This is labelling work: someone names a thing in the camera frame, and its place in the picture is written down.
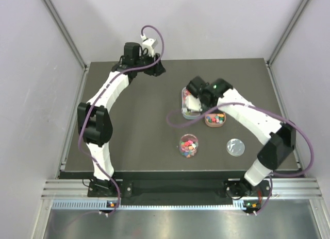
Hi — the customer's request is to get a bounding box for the aluminium corner post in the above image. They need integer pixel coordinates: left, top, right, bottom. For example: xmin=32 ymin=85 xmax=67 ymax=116
xmin=42 ymin=0 xmax=88 ymax=71
xmin=266 ymin=0 xmax=311 ymax=68

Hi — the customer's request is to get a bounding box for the purple cable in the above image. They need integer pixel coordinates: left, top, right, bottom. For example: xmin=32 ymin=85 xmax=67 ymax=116
xmin=167 ymin=102 xmax=314 ymax=216
xmin=51 ymin=25 xmax=166 ymax=224

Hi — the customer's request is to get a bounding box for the left aluminium corner post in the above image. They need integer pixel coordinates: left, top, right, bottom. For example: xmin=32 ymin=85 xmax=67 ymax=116
xmin=42 ymin=0 xmax=88 ymax=71

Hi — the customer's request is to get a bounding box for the aluminium front frame rail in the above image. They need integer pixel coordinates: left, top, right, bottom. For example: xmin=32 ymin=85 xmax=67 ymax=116
xmin=41 ymin=178 xmax=322 ymax=199

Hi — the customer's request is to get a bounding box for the clear plastic jar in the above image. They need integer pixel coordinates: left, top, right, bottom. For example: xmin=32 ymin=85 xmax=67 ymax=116
xmin=178 ymin=134 xmax=199 ymax=158

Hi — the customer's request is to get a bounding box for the right aluminium corner post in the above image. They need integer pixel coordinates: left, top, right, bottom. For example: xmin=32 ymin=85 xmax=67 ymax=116
xmin=266 ymin=0 xmax=311 ymax=68

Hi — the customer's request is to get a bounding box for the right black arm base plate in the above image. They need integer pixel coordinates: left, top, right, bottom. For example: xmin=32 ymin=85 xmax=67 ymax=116
xmin=223 ymin=179 xmax=270 ymax=199

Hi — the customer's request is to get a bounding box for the blue tray of translucent candies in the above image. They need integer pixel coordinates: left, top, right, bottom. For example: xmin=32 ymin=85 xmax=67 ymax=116
xmin=181 ymin=88 xmax=203 ymax=120

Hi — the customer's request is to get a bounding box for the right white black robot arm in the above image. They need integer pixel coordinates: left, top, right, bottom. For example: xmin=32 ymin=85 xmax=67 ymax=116
xmin=186 ymin=76 xmax=296 ymax=196

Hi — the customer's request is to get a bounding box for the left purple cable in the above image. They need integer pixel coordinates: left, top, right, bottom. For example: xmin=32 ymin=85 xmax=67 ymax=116
xmin=51 ymin=25 xmax=166 ymax=224

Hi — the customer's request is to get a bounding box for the pink tray of opaque candies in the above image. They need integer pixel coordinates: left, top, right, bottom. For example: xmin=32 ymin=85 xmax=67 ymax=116
xmin=204 ymin=112 xmax=226 ymax=128

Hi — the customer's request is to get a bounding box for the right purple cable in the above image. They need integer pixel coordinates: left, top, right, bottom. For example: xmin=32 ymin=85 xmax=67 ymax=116
xmin=167 ymin=102 xmax=314 ymax=216

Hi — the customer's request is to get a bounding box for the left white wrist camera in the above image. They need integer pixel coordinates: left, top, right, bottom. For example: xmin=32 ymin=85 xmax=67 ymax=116
xmin=141 ymin=35 xmax=158 ymax=57

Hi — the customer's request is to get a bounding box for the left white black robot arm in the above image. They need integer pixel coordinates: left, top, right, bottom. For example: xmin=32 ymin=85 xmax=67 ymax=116
xmin=77 ymin=38 xmax=165 ymax=196

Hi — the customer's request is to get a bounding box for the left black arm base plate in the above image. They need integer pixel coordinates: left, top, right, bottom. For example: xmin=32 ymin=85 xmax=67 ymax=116
xmin=87 ymin=180 xmax=133 ymax=198

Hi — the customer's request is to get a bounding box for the clear round jar lid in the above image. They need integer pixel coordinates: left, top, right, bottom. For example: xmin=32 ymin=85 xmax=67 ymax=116
xmin=226 ymin=139 xmax=245 ymax=157

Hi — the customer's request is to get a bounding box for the slotted grey cable duct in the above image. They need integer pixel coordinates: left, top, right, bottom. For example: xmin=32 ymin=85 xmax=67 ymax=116
xmin=52 ymin=199 xmax=261 ymax=211

